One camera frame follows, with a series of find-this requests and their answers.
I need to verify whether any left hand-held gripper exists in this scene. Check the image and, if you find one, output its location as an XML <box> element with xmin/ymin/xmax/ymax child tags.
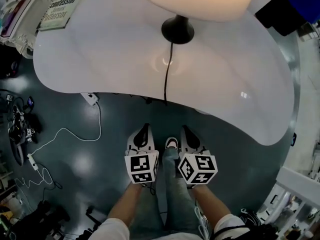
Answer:
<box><xmin>124</xmin><ymin>123</ymin><xmax>160</xmax><ymax>185</ymax></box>

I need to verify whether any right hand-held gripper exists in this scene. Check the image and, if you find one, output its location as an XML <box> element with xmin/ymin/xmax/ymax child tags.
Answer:
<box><xmin>177</xmin><ymin>125</ymin><xmax>219</xmax><ymax>190</ymax></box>

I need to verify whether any table lamp with cream shade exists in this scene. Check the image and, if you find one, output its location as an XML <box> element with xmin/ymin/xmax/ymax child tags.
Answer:
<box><xmin>134</xmin><ymin>0</ymin><xmax>260</xmax><ymax>45</ymax></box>

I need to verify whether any person's left forearm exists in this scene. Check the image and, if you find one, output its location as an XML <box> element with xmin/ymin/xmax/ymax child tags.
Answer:
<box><xmin>107</xmin><ymin>183</ymin><xmax>148</xmax><ymax>226</ymax></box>

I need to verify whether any person's right forearm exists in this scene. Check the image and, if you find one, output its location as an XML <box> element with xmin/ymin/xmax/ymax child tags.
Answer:
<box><xmin>193</xmin><ymin>183</ymin><xmax>232</xmax><ymax>222</ymax></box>

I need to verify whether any black shoulder bag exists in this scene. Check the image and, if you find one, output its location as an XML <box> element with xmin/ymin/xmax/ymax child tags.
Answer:
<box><xmin>212</xmin><ymin>222</ymin><xmax>276</xmax><ymax>240</ymax></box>

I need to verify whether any person's right shoe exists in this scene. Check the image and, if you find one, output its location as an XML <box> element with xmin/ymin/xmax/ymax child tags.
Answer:
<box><xmin>164</xmin><ymin>136</ymin><xmax>179</xmax><ymax>150</ymax></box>

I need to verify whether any person's right leg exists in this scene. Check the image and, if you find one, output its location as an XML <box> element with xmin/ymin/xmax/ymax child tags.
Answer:
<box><xmin>161</xmin><ymin>147</ymin><xmax>201</xmax><ymax>235</ymax></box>

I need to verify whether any person's leg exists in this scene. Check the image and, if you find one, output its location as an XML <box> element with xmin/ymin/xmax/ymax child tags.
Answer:
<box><xmin>161</xmin><ymin>147</ymin><xmax>201</xmax><ymax>235</ymax></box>
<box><xmin>129</xmin><ymin>183</ymin><xmax>165</xmax><ymax>235</ymax></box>

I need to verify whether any person's left leg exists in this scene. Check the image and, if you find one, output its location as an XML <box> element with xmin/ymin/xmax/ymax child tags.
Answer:
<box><xmin>129</xmin><ymin>183</ymin><xmax>165</xmax><ymax>235</ymax></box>

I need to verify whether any large white power strip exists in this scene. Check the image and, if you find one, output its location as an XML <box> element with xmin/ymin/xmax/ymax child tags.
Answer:
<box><xmin>80</xmin><ymin>91</ymin><xmax>100</xmax><ymax>107</ymax></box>

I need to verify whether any white curved vanity desk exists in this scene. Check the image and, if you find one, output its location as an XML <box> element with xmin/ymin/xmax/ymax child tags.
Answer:
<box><xmin>32</xmin><ymin>0</ymin><xmax>297</xmax><ymax>146</ymax></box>

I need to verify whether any person's white shirt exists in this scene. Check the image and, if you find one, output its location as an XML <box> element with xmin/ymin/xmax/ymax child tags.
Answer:
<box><xmin>87</xmin><ymin>213</ymin><xmax>247</xmax><ymax>240</ymax></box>

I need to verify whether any white storage rack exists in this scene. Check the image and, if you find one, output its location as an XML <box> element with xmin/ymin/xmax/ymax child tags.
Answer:
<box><xmin>257</xmin><ymin>166</ymin><xmax>320</xmax><ymax>235</ymax></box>

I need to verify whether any small white power strip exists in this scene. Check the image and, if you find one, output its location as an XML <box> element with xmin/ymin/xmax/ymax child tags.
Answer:
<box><xmin>27</xmin><ymin>153</ymin><xmax>40</xmax><ymax>171</ymax></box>

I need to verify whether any black equipment bag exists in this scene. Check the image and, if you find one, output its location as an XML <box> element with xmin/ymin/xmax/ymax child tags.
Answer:
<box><xmin>14</xmin><ymin>200</ymin><xmax>71</xmax><ymax>240</ymax></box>

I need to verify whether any large black case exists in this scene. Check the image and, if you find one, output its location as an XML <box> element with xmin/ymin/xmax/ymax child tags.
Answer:
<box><xmin>0</xmin><ymin>53</ymin><xmax>21</xmax><ymax>80</ymax></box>

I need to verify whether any thick paperback book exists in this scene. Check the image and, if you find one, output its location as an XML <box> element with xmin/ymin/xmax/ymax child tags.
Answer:
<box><xmin>36</xmin><ymin>0</ymin><xmax>93</xmax><ymax>32</ymax></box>

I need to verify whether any grey shelf cabinet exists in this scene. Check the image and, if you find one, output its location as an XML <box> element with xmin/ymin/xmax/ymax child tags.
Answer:
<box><xmin>298</xmin><ymin>21</ymin><xmax>320</xmax><ymax>42</ymax></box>

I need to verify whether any white carved dressing table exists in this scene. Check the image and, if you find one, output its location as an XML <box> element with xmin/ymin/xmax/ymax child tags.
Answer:
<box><xmin>0</xmin><ymin>0</ymin><xmax>55</xmax><ymax>59</ymax></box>

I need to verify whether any red hardcover book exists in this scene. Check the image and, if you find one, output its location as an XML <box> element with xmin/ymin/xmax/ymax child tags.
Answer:
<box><xmin>0</xmin><ymin>0</ymin><xmax>32</xmax><ymax>39</ymax></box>

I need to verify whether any long white power cable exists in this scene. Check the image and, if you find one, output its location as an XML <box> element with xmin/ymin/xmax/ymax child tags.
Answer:
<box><xmin>27</xmin><ymin>103</ymin><xmax>102</xmax><ymax>157</ymax></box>

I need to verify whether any black lamp cable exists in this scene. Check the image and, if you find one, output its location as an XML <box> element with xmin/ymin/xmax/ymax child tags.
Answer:
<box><xmin>139</xmin><ymin>42</ymin><xmax>175</xmax><ymax>106</ymax></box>

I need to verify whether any white braided cord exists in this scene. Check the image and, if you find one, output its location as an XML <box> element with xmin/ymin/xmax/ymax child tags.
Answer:
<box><xmin>194</xmin><ymin>206</ymin><xmax>210</xmax><ymax>240</ymax></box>

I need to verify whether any black floor cable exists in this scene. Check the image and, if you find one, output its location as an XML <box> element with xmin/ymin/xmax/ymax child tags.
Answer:
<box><xmin>37</xmin><ymin>162</ymin><xmax>63</xmax><ymax>191</ymax></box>

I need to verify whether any wavy white cable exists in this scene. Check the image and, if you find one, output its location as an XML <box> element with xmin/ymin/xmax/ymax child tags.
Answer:
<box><xmin>14</xmin><ymin>167</ymin><xmax>55</xmax><ymax>192</ymax></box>

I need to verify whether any pile of black gear cables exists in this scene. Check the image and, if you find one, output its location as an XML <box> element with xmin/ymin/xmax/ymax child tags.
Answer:
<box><xmin>6</xmin><ymin>93</ymin><xmax>42</xmax><ymax>166</ymax></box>

